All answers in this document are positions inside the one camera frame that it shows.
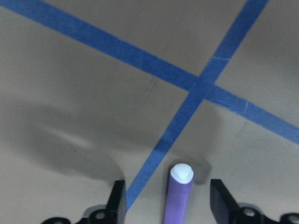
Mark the purple marker pen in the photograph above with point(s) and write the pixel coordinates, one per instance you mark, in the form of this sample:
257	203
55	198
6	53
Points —
178	193

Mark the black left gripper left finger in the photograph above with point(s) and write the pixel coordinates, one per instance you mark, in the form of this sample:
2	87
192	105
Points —
113	212

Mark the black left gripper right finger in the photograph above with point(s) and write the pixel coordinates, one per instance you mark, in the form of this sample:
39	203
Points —
226	210

